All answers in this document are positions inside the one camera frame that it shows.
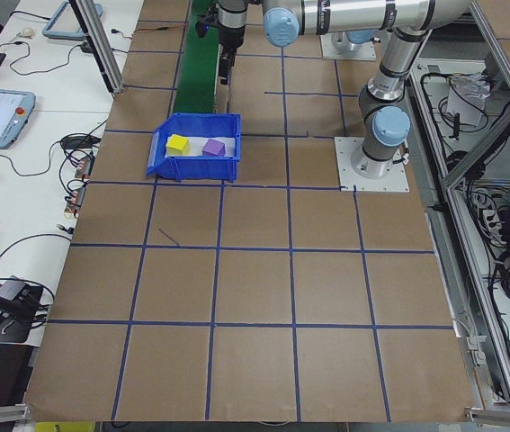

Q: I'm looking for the grey metal bracket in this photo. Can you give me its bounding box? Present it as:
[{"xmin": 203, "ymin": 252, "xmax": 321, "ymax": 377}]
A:
[{"xmin": 464, "ymin": 335, "xmax": 485, "ymax": 368}]

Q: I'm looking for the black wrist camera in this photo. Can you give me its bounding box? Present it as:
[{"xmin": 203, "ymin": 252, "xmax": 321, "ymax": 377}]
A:
[{"xmin": 193, "ymin": 11, "xmax": 219, "ymax": 40}]

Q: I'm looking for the purple foam block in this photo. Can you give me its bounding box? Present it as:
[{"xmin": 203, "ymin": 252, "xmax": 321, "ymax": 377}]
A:
[{"xmin": 201, "ymin": 138, "xmax": 227, "ymax": 158}]

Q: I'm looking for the white box crumpled wrap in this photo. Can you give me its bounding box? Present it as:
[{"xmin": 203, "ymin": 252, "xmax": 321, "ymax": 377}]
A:
[{"xmin": 444, "ymin": 74, "xmax": 489, "ymax": 128}]

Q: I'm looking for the black adapter box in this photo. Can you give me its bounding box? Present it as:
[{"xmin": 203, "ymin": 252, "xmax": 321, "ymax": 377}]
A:
[{"xmin": 59, "ymin": 133, "xmax": 102, "ymax": 152}]

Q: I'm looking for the aluminium profile post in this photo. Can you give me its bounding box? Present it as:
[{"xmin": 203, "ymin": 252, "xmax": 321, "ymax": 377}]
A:
[{"xmin": 68, "ymin": 0, "xmax": 125, "ymax": 95}]

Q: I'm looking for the white square base plate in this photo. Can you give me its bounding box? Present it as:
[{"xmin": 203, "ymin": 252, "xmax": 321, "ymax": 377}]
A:
[
  {"xmin": 320, "ymin": 33, "xmax": 378, "ymax": 61},
  {"xmin": 334, "ymin": 136, "xmax": 412, "ymax": 194}
]

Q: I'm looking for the blue plastic storage bin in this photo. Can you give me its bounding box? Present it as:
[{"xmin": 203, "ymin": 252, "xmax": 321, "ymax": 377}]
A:
[{"xmin": 145, "ymin": 112, "xmax": 242, "ymax": 183}]

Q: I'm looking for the red conveyor wire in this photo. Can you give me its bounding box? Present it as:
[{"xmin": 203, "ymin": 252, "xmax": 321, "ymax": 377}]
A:
[{"xmin": 130, "ymin": 24, "xmax": 188, "ymax": 36}]

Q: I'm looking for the yellow foam block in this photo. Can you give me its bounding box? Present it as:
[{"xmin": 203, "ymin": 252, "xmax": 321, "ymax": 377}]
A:
[{"xmin": 166, "ymin": 133, "xmax": 191, "ymax": 157}]

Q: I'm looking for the V-shaped metal bar frame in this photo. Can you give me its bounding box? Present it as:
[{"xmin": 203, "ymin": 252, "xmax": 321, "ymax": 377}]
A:
[{"xmin": 409, "ymin": 0, "xmax": 510, "ymax": 406}]

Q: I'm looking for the white power strip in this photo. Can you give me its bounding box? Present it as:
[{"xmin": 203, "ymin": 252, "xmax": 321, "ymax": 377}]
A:
[{"xmin": 472, "ymin": 193, "xmax": 507, "ymax": 244}]

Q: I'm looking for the green conveyor belt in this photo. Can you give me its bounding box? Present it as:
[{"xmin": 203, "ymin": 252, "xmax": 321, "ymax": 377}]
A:
[{"xmin": 172, "ymin": 0, "xmax": 220, "ymax": 114}]

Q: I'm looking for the grey adapter box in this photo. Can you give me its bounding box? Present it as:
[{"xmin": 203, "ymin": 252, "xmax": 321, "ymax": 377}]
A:
[{"xmin": 0, "ymin": 276, "xmax": 29, "ymax": 307}]

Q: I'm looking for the small USB hub board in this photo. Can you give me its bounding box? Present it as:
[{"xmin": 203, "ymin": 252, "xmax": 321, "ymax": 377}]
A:
[
  {"xmin": 74, "ymin": 155, "xmax": 96, "ymax": 181},
  {"xmin": 64, "ymin": 186, "xmax": 88, "ymax": 217}
]

